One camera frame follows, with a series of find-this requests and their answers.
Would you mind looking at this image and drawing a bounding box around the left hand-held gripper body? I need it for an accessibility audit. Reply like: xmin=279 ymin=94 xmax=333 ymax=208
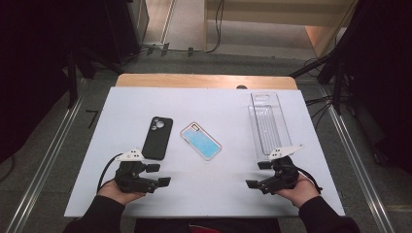
xmin=115 ymin=149 xmax=160 ymax=194

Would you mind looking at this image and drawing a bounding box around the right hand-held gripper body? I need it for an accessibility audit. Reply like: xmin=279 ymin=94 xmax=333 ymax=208
xmin=257 ymin=144 xmax=305 ymax=195

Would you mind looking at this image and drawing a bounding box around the black phone case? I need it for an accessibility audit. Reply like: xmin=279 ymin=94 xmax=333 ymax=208
xmin=141 ymin=116 xmax=174 ymax=161

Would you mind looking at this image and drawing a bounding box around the clear plastic rack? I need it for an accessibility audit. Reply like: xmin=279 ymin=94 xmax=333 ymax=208
xmin=247 ymin=91 xmax=294 ymax=163

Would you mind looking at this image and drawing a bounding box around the clear blue phone case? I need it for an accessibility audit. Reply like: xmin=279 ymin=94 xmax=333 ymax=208
xmin=180 ymin=121 xmax=223 ymax=162

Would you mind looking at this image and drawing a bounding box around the person's left hand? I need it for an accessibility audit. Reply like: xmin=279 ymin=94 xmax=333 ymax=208
xmin=96 ymin=179 xmax=147 ymax=207

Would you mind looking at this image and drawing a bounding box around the person's right hand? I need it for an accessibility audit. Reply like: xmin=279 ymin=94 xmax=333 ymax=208
xmin=275 ymin=173 xmax=321 ymax=209

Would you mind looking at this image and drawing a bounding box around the white board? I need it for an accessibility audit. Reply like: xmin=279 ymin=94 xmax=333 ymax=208
xmin=63 ymin=85 xmax=346 ymax=218

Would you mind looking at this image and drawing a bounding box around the person's dark clothing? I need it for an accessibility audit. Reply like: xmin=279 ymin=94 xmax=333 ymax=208
xmin=134 ymin=217 xmax=281 ymax=233

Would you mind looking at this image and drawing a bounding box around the black metal stand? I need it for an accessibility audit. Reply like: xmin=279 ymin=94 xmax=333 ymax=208
xmin=290 ymin=48 xmax=344 ymax=116
xmin=66 ymin=45 xmax=124 ymax=110

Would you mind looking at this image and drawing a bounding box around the black curtain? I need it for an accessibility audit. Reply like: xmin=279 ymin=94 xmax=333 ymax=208
xmin=0 ymin=0 xmax=144 ymax=163
xmin=336 ymin=0 xmax=412 ymax=176

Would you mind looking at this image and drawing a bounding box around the beige wooden shelf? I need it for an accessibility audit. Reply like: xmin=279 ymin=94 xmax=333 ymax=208
xmin=203 ymin=0 xmax=358 ymax=59

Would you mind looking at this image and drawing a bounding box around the dark cabinet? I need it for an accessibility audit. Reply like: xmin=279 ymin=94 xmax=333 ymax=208
xmin=106 ymin=0 xmax=151 ymax=62

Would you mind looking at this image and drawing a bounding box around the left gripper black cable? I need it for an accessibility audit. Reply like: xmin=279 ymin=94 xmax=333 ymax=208
xmin=96 ymin=152 xmax=124 ymax=193

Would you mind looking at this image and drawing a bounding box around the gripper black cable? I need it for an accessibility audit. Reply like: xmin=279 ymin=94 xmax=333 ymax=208
xmin=96 ymin=152 xmax=124 ymax=193
xmin=295 ymin=167 xmax=324 ymax=194

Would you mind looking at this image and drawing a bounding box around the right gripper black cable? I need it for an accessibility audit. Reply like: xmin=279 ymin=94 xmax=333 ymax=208
xmin=295 ymin=167 xmax=324 ymax=194

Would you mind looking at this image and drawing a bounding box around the metal floor rail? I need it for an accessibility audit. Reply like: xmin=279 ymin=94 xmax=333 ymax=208
xmin=319 ymin=85 xmax=396 ymax=233
xmin=6 ymin=77 xmax=86 ymax=233

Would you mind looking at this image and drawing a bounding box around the bundle of black floor cables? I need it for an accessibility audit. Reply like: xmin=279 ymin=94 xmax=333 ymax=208
xmin=304 ymin=93 xmax=338 ymax=130

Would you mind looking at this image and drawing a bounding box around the hanging black cable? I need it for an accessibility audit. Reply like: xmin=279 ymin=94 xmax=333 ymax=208
xmin=139 ymin=0 xmax=225 ymax=55

